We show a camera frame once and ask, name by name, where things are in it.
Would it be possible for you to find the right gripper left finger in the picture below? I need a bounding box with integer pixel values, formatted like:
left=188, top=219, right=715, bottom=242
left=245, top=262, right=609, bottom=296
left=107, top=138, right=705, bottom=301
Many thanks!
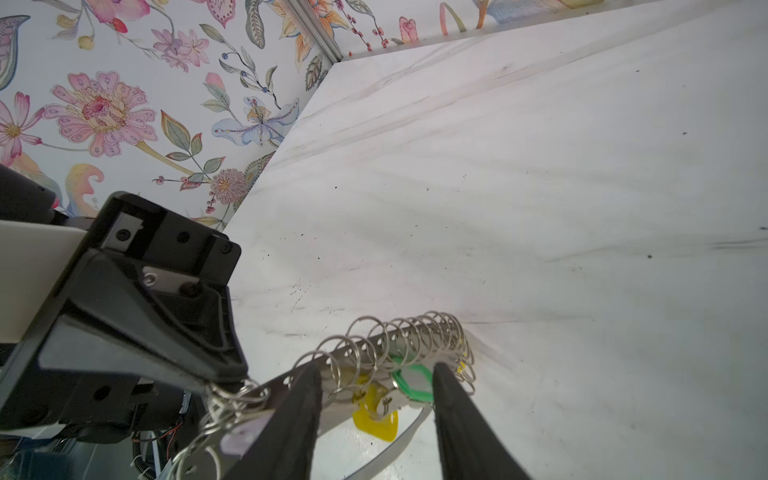
left=224, top=363, right=322, bottom=480

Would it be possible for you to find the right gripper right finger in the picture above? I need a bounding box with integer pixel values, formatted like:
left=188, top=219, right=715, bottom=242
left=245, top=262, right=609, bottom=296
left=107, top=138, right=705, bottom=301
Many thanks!
left=432, top=362, right=530, bottom=480

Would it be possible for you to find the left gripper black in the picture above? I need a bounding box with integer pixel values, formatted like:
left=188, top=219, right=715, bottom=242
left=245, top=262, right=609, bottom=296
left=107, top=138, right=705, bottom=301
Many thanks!
left=1, top=192, right=248, bottom=443

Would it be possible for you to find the metal key organizer plate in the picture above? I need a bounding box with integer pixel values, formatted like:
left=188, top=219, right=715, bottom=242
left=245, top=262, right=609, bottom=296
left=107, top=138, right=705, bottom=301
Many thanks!
left=159, top=311, right=476, bottom=479

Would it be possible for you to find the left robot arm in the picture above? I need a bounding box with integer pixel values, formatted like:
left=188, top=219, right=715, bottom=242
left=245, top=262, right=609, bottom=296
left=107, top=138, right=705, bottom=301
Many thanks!
left=1, top=168, right=248, bottom=443

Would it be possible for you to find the purple key tag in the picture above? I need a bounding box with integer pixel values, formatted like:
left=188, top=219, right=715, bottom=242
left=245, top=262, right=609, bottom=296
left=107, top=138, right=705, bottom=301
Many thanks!
left=219, top=410, right=274, bottom=457

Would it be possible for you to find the green key tag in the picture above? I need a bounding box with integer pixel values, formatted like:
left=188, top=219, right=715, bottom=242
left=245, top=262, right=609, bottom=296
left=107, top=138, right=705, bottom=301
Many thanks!
left=391, top=356, right=434, bottom=403

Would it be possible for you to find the yellow key tag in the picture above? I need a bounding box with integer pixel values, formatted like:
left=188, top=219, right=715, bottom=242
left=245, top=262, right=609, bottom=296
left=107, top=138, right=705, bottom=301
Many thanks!
left=352, top=375, right=399, bottom=442

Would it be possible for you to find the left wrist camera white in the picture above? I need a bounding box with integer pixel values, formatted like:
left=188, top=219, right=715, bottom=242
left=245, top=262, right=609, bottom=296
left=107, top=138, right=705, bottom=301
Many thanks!
left=1, top=220, right=86, bottom=343

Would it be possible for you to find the left corner aluminium post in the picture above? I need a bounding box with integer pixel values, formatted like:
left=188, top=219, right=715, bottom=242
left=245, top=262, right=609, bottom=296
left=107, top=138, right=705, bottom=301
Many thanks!
left=285, top=0, right=343, bottom=63

